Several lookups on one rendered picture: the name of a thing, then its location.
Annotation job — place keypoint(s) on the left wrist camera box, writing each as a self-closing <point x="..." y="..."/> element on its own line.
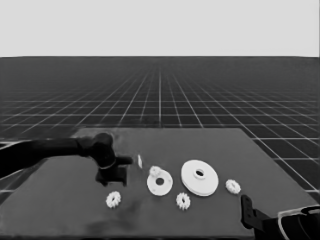
<point x="125" y="161"/>

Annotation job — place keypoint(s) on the small white toothed gear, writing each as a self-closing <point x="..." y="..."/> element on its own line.
<point x="180" y="201"/>
<point x="109" y="200"/>
<point x="152" y="171"/>
<point x="229" y="186"/>

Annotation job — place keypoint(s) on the small thin T-shaped piece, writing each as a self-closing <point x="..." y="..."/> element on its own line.
<point x="140" y="161"/>

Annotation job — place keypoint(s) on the large thick white disc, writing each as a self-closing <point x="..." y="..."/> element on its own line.
<point x="209" y="185"/>

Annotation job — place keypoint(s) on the white round carrier with pins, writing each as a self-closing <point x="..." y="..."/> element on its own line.
<point x="151" y="186"/>

